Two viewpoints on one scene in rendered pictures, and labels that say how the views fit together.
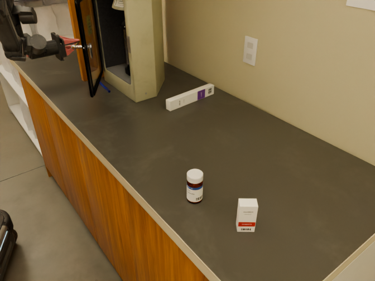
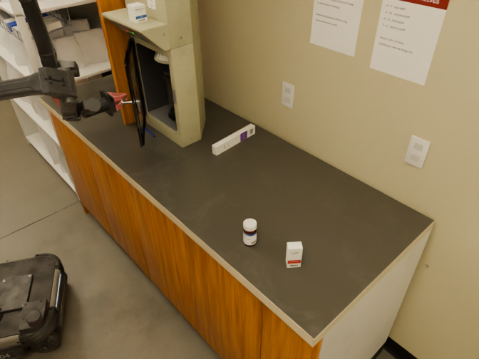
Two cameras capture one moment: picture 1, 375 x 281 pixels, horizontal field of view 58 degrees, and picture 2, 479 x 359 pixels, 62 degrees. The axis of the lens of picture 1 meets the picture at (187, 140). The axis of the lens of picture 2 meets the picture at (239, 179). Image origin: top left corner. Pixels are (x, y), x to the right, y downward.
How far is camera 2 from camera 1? 0.42 m
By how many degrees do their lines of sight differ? 6
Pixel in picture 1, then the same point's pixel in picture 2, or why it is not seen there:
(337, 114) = (366, 156)
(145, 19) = (189, 73)
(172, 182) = (229, 228)
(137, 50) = (182, 101)
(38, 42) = (93, 105)
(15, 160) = (45, 198)
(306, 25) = (337, 79)
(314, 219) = (347, 252)
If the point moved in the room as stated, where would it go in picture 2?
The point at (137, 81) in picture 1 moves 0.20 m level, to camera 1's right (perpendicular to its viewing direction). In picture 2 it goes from (183, 128) to (227, 126)
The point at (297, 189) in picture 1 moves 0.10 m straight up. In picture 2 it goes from (333, 227) to (337, 207)
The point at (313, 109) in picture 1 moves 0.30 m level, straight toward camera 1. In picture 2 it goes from (346, 150) to (338, 194)
